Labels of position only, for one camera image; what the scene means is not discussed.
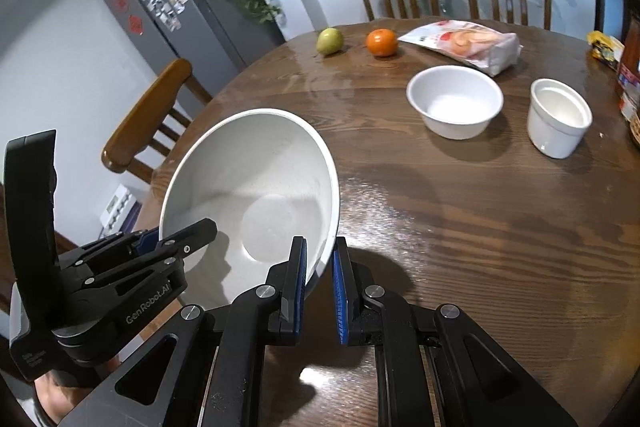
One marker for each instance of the large white bowl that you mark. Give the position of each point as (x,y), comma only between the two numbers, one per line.
(260,167)

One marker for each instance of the red sauce bottle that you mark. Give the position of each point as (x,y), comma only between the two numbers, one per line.
(630,82)

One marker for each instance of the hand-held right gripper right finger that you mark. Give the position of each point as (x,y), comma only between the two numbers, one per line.
(340,292)

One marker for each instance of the person's left hand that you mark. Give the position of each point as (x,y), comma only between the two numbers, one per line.
(60,399)

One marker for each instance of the red paper decoration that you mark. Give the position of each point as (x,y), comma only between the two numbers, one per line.
(136,26)
(120,0)

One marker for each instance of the medium white bowl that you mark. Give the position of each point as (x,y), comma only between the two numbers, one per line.
(455,102)

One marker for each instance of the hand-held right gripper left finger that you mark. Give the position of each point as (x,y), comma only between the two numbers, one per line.
(298,292)

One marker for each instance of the grey refrigerator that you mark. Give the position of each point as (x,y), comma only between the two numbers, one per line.
(200,17)

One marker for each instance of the white snack bag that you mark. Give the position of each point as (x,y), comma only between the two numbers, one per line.
(460,44)

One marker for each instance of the orange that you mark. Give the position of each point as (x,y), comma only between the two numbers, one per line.
(382,43)

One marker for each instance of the white ribbed ramekin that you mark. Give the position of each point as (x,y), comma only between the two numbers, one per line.
(559,117)

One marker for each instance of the purple box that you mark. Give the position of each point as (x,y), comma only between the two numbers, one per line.
(132,217)

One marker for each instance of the yellow snack packet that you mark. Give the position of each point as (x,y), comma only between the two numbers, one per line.
(605,49)

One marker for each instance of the green pear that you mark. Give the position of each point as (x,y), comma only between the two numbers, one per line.
(330,41)

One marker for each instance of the white cardboard box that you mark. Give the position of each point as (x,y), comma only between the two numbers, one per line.
(116,206)

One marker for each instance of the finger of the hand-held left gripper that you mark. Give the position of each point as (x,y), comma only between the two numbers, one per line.
(147,241)
(192,234)

